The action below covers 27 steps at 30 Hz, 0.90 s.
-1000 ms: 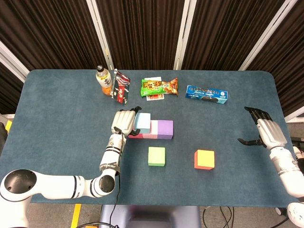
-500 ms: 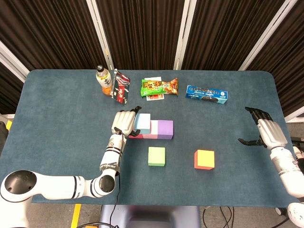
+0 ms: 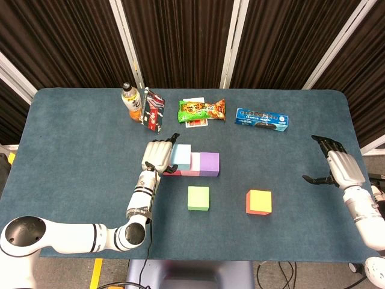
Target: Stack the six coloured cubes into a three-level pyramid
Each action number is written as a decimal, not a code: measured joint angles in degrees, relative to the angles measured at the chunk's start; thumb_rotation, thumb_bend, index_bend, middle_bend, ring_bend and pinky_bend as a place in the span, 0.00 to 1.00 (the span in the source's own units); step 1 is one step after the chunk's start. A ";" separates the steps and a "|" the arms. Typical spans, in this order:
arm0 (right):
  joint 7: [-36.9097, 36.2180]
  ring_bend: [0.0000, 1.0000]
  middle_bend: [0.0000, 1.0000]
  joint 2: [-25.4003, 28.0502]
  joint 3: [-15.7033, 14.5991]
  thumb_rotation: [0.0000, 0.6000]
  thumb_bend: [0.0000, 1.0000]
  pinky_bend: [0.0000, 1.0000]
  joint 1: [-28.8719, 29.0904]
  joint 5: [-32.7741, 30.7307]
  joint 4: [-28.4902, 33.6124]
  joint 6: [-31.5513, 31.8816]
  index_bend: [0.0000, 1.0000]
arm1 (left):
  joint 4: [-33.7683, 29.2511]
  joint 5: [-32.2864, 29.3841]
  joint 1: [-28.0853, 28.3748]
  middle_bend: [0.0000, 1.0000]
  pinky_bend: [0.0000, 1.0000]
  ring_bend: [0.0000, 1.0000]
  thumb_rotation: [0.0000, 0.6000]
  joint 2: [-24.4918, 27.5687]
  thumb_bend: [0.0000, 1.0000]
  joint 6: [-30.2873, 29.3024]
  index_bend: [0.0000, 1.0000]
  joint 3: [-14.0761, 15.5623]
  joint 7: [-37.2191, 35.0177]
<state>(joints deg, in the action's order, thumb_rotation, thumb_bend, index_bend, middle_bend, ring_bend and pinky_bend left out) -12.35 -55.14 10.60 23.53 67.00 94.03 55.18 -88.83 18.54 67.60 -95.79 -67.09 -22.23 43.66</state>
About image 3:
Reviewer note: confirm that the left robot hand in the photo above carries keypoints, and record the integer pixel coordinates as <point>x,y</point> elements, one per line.
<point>156,155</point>

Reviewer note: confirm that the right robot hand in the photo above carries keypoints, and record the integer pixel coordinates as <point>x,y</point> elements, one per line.
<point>346,168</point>

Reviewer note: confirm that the light blue foam cube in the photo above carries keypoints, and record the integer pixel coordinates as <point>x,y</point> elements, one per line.
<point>182,155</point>

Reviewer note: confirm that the red foam cube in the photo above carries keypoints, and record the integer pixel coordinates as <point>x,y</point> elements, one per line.
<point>176,172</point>

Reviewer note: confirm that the pink foam cube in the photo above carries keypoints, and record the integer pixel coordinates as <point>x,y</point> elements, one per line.
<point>195,167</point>

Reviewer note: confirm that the purple foam cube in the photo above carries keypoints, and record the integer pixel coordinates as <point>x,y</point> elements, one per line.
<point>209,164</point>

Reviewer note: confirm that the orange foam cube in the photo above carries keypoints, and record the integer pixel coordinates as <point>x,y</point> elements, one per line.
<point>260,201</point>

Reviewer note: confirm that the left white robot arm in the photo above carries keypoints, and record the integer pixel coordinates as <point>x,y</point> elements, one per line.
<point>69,238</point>

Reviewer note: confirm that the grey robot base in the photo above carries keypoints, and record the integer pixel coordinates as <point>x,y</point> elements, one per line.
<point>192,274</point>

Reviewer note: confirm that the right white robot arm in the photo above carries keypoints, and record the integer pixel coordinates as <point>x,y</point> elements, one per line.
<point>365,219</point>

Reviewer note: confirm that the red black card box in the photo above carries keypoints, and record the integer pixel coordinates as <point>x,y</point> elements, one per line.
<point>153,114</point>

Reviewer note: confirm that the red white card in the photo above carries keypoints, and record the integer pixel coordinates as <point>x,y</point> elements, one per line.
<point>197,123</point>

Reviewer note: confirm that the orange drink bottle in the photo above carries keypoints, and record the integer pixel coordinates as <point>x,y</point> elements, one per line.
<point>132,103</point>

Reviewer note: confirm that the green foam cube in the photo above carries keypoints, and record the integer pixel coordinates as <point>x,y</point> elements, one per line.
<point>198,197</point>

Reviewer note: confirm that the green orange snack bag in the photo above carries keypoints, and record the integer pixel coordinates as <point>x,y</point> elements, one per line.
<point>200,110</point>

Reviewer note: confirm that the blue felt table mat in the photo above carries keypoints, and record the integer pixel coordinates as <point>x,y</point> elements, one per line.
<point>90,126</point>

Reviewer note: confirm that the dark brown curtain panel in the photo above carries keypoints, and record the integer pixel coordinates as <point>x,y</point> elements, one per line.
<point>180,39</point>
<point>60,39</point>
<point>361,75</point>
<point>276,39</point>
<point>10,120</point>

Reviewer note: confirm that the blue cookie package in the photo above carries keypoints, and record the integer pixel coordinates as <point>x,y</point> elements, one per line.
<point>261,119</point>

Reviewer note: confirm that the table caster wheel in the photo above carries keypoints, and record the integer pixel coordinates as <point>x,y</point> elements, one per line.
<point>354,268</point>

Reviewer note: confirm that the yellow floor tape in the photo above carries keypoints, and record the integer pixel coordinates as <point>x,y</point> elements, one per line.
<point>11,157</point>
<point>96,274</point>

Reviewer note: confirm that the white partition post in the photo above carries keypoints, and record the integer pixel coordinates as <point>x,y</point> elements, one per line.
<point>230,45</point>
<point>126,39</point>
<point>15,79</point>
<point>334,45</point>
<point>374,147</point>

